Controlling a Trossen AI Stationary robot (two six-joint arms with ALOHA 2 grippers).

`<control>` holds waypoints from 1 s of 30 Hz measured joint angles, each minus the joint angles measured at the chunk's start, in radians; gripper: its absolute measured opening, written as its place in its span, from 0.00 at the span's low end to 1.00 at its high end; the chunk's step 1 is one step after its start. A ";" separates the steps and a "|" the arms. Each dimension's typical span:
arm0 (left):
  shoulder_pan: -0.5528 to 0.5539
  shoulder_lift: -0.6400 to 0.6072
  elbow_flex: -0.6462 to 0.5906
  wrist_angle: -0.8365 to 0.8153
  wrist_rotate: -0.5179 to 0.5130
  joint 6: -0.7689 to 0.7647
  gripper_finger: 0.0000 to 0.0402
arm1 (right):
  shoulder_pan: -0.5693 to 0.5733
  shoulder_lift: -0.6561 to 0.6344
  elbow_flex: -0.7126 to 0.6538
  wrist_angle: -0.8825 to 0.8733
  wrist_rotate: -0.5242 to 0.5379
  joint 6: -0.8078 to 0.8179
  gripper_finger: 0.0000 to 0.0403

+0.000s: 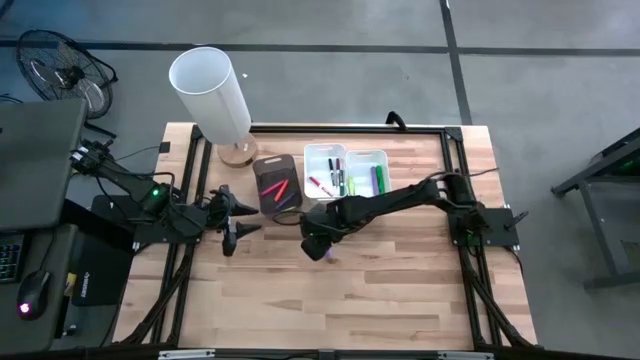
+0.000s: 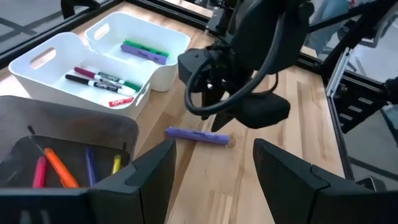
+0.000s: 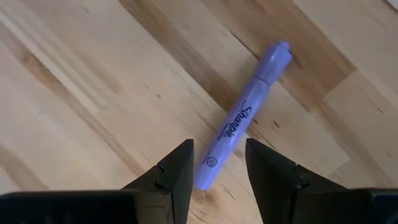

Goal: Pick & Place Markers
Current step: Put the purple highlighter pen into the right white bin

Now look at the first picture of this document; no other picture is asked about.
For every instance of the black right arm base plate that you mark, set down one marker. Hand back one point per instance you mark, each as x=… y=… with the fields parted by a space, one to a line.
x=500 y=225

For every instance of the orange highlighter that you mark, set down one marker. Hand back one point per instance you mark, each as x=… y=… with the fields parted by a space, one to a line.
x=281 y=190

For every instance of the black computer mouse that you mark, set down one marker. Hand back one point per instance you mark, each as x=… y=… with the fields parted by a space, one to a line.
x=35 y=292

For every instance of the small black table clamp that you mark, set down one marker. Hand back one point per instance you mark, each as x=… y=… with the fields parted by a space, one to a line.
x=164 y=147

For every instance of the grey flat monitor panel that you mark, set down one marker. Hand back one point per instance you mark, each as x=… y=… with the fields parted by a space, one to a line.
x=40 y=160

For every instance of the green Sharpie highlighter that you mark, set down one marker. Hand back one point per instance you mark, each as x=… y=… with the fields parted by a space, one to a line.
x=381 y=179

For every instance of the silver bracket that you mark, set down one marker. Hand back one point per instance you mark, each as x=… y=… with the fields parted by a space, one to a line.
x=465 y=355
x=185 y=354

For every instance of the dark grey plastic bin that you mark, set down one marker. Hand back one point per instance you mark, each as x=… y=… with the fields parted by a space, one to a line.
x=267 y=170

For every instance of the backlit black keyboard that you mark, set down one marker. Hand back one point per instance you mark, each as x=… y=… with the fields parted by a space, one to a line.
x=10 y=260

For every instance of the small purple marker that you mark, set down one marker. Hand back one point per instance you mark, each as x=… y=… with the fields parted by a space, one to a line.
x=330 y=256

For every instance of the black aluminium table frame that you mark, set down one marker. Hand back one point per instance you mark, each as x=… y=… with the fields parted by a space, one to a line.
x=350 y=129

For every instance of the purple dry-erase marker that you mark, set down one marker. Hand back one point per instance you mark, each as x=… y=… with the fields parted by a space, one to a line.
x=338 y=166

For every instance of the black metal side stand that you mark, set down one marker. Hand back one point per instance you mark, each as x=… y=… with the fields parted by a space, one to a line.
x=607 y=240

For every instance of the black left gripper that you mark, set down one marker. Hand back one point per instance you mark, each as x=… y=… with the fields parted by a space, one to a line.
x=227 y=220

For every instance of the pink highlighter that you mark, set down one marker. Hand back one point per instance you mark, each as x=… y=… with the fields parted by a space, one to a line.
x=272 y=188

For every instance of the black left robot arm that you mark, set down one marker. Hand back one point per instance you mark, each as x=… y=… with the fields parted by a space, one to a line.
x=127 y=180

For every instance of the white shade wooden base lamp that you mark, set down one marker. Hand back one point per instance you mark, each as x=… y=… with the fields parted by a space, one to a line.
x=210 y=95

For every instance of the purple Sharpie highlighter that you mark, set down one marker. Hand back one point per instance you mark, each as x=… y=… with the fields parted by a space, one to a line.
x=374 y=181

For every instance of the white plastic bin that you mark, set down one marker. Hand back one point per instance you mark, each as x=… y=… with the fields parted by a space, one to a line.
x=362 y=165
x=320 y=160

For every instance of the black clamp lever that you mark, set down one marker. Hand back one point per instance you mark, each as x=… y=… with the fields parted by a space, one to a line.
x=517 y=219

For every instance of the red dry-erase marker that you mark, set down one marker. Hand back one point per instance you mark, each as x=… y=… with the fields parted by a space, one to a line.
x=319 y=185

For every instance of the grey side desk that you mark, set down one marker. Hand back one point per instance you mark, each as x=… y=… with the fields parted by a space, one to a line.
x=45 y=330

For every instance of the yellow-green Sharpie highlighter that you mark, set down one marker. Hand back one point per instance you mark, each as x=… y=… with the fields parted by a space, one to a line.
x=351 y=186

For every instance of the black curved clamp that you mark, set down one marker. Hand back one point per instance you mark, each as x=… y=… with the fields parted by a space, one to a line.
x=396 y=119

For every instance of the black floor fan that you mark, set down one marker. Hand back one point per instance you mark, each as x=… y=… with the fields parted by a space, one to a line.
x=65 y=75

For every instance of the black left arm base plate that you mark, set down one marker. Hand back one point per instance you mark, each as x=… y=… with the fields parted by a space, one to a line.
x=107 y=205

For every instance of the black dry-erase marker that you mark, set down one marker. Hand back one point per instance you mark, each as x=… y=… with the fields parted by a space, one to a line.
x=330 y=172

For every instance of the purple highlighter pen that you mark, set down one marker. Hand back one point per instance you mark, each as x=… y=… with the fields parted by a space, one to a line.
x=286 y=201

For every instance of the green dry-erase marker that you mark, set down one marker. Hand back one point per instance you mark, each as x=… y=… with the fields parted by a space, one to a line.
x=342 y=189

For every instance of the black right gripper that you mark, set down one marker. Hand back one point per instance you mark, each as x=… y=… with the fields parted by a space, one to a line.
x=325 y=225

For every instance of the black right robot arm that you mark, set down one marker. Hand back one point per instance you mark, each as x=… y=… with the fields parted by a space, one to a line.
x=400 y=197

